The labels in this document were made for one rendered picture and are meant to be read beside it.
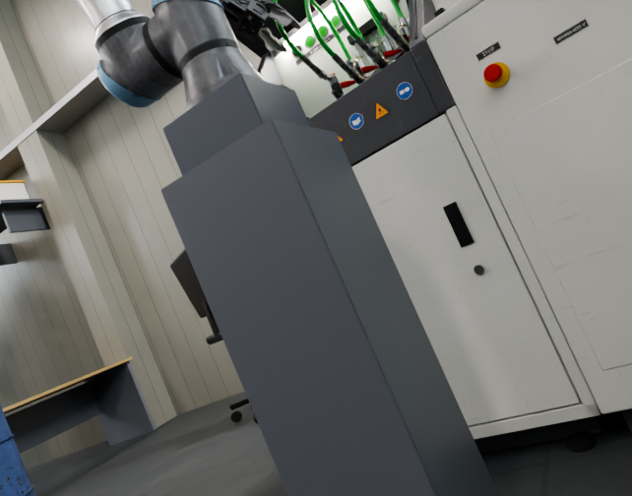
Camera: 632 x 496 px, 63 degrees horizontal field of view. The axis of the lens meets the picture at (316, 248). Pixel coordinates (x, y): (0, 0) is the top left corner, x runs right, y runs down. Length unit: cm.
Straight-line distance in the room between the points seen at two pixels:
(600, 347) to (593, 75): 54
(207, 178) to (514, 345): 76
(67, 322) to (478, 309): 504
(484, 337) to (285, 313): 59
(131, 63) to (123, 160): 402
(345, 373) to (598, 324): 60
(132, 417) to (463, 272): 410
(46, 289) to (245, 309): 525
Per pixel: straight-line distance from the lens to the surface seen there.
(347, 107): 131
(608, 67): 117
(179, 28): 99
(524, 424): 131
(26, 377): 662
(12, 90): 575
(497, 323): 124
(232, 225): 82
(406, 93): 125
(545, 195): 117
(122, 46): 106
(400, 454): 80
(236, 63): 94
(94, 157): 531
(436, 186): 122
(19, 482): 265
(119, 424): 514
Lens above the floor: 54
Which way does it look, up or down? 4 degrees up
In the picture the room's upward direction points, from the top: 24 degrees counter-clockwise
